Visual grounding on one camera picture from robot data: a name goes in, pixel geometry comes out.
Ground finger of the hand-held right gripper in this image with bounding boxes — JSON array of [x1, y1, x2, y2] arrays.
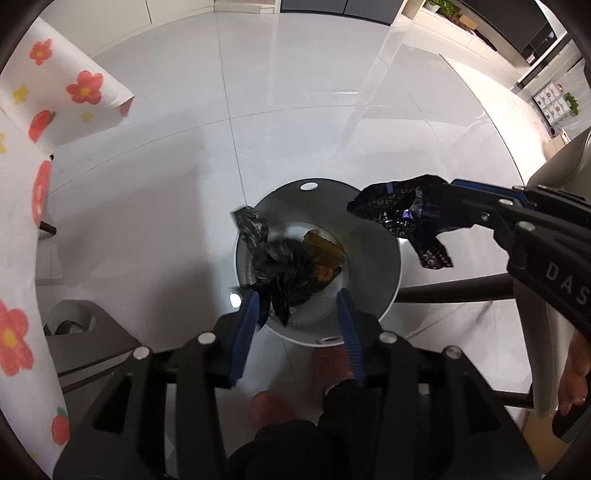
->
[[449, 179, 591, 219], [433, 186, 537, 232]]

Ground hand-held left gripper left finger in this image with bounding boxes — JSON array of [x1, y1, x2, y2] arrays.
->
[[53, 290, 262, 480]]

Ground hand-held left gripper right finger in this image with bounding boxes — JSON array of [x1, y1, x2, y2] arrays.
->
[[336, 287, 541, 480]]

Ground black wrapper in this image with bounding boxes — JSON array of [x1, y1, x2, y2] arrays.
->
[[230, 237, 325, 329]]

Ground grey round trash can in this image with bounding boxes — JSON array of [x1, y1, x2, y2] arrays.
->
[[235, 178, 402, 347]]

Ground dark purple patterned wrapper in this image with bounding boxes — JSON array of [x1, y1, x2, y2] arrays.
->
[[346, 174, 454, 270]]

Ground brown wrapper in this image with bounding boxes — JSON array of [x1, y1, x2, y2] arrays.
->
[[302, 229, 346, 282]]

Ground black plastic bag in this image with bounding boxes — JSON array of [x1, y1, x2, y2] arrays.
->
[[230, 206, 271, 253]]

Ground person's right hand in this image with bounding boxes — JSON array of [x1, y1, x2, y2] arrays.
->
[[557, 329, 591, 416]]

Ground pink slipper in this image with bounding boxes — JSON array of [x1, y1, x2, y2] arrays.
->
[[249, 391, 299, 431], [313, 346, 352, 394]]

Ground grey dining chair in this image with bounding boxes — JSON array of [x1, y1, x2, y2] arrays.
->
[[394, 128, 591, 417]]

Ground person's legs in black trousers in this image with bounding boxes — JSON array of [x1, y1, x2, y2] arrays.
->
[[225, 382, 371, 480]]

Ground grey furniture base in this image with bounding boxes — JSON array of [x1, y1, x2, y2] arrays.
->
[[43, 298, 145, 394]]

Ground black tall cabinet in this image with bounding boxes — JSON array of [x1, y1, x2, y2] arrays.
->
[[461, 0, 570, 66]]

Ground white floral strawberry tablecloth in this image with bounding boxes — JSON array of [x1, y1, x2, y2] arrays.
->
[[0, 17, 136, 477]]

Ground grey drawer unit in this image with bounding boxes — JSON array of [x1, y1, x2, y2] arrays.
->
[[280, 0, 348, 14]]

